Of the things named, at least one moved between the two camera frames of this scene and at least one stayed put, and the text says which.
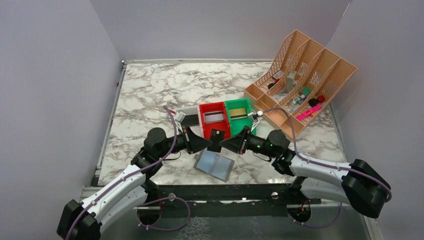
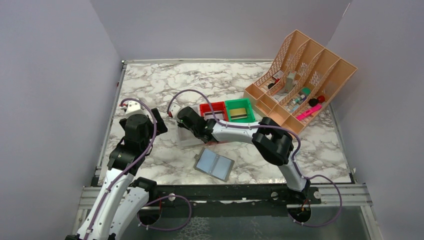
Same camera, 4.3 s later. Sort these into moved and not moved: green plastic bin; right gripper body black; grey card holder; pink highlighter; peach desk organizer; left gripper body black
Moved: left gripper body black; right gripper body black
Not moved: grey card holder; peach desk organizer; pink highlighter; green plastic bin
